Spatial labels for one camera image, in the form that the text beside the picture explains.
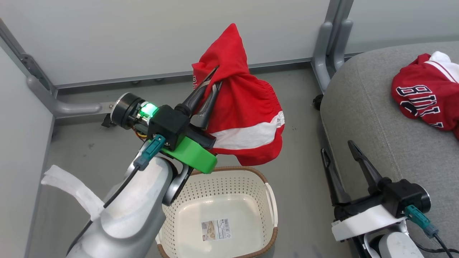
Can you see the paper label sticker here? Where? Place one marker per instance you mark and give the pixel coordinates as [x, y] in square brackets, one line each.
[216, 229]

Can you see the black silver gripper motor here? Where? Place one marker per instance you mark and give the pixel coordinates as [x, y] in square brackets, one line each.
[426, 200]
[123, 107]

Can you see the beige perforated laundry basket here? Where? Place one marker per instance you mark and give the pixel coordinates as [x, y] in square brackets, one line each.
[215, 190]

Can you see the grey metal stand base bracket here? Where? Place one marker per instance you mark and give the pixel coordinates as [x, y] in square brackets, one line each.
[322, 53]

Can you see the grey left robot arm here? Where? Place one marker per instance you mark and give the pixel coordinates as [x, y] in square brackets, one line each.
[136, 215]

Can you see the grey fabric sofa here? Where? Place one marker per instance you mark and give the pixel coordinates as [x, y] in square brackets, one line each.
[376, 125]

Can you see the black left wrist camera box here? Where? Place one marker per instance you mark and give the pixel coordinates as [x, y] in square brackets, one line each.
[168, 123]

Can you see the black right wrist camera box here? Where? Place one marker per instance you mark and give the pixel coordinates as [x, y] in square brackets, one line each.
[403, 195]

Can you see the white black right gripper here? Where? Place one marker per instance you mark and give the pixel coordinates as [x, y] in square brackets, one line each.
[362, 220]

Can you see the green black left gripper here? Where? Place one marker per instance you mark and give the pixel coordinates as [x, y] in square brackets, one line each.
[193, 157]

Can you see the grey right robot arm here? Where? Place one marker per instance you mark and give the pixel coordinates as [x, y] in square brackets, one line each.
[398, 247]

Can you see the black silver right gripper motor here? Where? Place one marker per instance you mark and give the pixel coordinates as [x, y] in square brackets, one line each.
[426, 200]

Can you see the black silver left gripper motor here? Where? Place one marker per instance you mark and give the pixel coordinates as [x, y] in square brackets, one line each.
[123, 107]

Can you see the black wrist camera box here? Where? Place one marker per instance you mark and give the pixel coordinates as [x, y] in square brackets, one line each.
[168, 123]
[403, 195]

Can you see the red shorts with white stripe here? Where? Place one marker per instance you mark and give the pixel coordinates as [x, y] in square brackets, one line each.
[247, 107]

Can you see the red jersey with lettering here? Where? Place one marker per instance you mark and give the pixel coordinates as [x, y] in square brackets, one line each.
[430, 89]

